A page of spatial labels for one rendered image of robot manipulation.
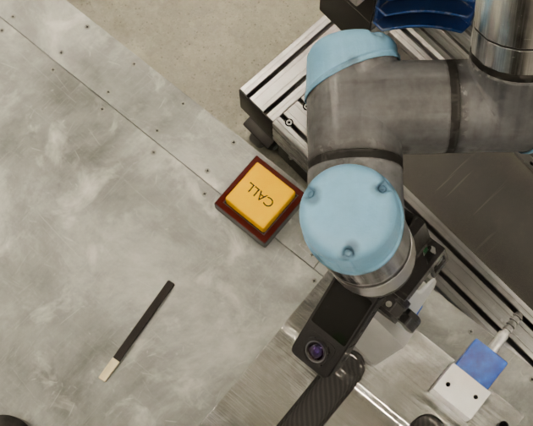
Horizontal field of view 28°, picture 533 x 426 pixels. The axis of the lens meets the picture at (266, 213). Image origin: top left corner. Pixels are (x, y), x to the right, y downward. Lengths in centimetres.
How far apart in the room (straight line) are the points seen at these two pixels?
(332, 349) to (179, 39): 137
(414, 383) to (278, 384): 15
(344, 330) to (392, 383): 21
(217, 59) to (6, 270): 104
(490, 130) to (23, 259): 66
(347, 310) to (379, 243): 19
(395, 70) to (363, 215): 13
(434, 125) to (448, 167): 112
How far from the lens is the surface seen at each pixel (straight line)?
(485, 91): 84
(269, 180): 126
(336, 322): 96
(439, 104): 83
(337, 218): 78
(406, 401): 116
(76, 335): 128
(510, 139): 85
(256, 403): 116
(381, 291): 89
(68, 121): 135
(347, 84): 83
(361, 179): 78
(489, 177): 195
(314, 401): 116
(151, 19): 229
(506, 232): 193
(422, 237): 96
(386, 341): 112
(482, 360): 116
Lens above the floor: 204
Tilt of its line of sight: 74 degrees down
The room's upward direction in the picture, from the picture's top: 3 degrees counter-clockwise
